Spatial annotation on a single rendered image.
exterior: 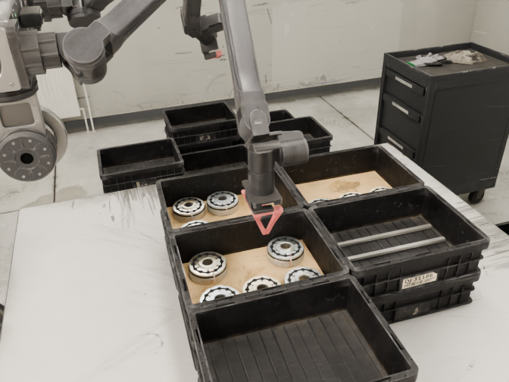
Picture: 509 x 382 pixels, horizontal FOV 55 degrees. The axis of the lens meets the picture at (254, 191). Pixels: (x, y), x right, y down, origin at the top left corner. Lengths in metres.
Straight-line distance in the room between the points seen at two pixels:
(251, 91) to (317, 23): 3.64
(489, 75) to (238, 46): 1.98
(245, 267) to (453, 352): 0.58
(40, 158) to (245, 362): 0.74
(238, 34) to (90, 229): 1.00
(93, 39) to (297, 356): 0.79
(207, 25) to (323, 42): 3.01
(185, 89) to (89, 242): 2.82
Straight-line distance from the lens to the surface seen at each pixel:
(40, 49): 1.08
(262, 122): 1.03
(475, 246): 1.39
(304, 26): 4.62
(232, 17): 1.14
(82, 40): 1.06
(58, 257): 1.76
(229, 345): 1.19
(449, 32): 5.46
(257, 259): 1.40
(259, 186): 1.05
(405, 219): 1.61
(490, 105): 3.00
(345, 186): 1.74
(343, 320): 1.25
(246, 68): 1.08
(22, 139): 1.39
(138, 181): 2.44
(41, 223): 1.96
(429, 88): 2.69
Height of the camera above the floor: 1.72
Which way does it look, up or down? 32 degrees down
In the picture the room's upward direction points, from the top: 2 degrees counter-clockwise
